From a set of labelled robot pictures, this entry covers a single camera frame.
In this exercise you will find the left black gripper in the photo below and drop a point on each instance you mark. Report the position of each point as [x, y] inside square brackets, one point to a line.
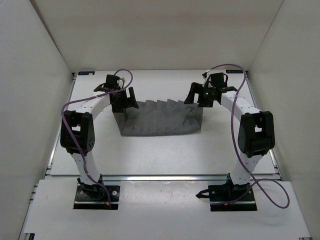
[129, 102]

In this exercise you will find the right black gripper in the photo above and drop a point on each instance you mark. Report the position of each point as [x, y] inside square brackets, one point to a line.
[198, 88]

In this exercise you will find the grey pleated skirt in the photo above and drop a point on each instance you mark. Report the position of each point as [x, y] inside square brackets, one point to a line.
[160, 118]

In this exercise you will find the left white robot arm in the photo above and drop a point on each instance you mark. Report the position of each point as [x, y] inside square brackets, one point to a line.
[77, 134]

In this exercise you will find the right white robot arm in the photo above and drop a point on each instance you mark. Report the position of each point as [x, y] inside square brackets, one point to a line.
[256, 134]

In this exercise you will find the right blue label sticker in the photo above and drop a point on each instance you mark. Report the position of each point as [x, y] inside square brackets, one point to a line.
[233, 71]

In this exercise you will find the blue label sticker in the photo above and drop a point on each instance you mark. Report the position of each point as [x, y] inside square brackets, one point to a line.
[86, 73]
[233, 71]

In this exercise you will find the left blue label sticker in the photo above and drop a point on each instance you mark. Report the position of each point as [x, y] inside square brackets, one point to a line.
[86, 73]

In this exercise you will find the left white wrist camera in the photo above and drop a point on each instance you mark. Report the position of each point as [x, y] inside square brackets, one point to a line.
[121, 82]

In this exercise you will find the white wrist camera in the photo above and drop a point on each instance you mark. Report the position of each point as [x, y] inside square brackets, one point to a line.
[121, 82]
[205, 77]

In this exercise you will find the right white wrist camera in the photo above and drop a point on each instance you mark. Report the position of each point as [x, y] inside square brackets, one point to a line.
[205, 77]

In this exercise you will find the aluminium table rail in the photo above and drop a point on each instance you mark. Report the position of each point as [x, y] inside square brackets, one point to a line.
[166, 178]

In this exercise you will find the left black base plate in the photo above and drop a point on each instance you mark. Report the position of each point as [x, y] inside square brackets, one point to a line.
[97, 199]

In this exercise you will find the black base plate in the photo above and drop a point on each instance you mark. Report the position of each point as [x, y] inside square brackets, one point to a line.
[229, 197]
[97, 199]

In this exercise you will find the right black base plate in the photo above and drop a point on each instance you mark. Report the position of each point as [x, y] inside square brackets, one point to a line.
[229, 197]

